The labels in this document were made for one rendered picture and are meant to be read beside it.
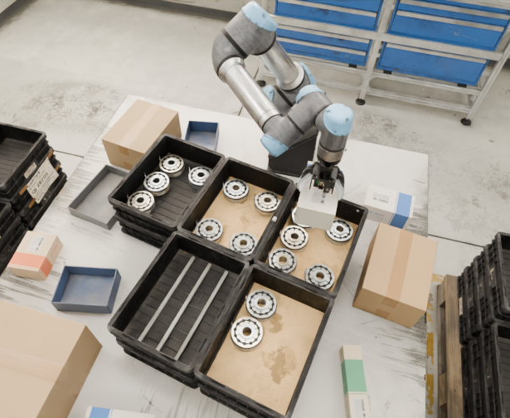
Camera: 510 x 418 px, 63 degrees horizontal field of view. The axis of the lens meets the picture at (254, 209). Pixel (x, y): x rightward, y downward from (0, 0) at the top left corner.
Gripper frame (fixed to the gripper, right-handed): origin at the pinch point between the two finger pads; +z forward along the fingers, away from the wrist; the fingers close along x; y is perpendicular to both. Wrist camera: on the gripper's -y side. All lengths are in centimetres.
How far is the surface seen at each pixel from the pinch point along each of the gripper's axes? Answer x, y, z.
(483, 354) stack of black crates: 85, 9, 73
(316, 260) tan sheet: 4.6, 9.0, 27.8
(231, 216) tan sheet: -30.8, -1.5, 27.8
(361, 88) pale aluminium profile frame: 17, -193, 98
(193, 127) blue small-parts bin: -67, -55, 38
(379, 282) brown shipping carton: 27.2, 13.6, 24.7
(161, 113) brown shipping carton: -78, -47, 25
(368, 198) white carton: 21.3, -28.7, 32.0
